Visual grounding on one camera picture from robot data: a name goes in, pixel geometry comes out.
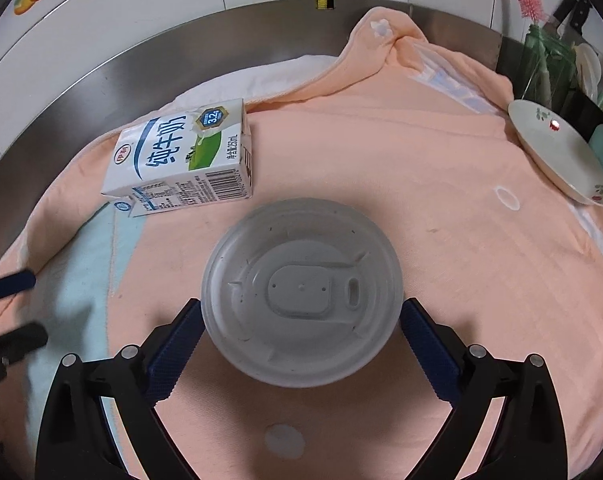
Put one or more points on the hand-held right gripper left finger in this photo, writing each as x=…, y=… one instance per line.
x=174, y=355

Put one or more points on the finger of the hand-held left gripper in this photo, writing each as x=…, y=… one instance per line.
x=21, y=337
x=16, y=282

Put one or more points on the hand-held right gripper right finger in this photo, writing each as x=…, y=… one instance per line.
x=426, y=350

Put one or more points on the grey plastic cup lid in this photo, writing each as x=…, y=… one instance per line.
x=301, y=285

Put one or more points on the white milk carton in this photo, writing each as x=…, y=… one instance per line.
x=176, y=160

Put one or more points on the peach towel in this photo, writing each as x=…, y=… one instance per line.
x=381, y=160

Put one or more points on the white floral plate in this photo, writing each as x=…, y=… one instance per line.
x=556, y=150

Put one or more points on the white cloth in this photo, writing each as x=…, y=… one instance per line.
x=281, y=72

